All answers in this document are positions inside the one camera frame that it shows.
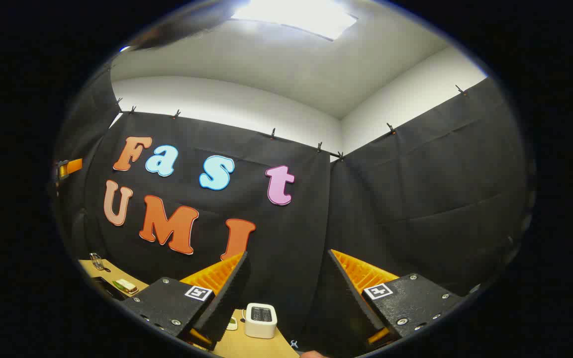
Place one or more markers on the row of black clips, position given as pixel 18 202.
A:
pixel 391 128

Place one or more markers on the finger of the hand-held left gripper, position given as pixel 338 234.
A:
pixel 73 165

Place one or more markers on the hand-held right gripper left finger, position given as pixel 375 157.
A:
pixel 227 303

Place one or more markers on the ceiling light panel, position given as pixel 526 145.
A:
pixel 296 17

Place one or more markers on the white toaster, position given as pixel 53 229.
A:
pixel 260 328

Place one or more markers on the sandwich on white plate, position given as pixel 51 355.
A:
pixel 126 286

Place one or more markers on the black induction cooktop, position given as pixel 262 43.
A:
pixel 105 288

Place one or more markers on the black backdrop cloth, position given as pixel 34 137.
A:
pixel 416 199

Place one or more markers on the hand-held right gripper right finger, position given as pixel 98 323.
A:
pixel 353 303

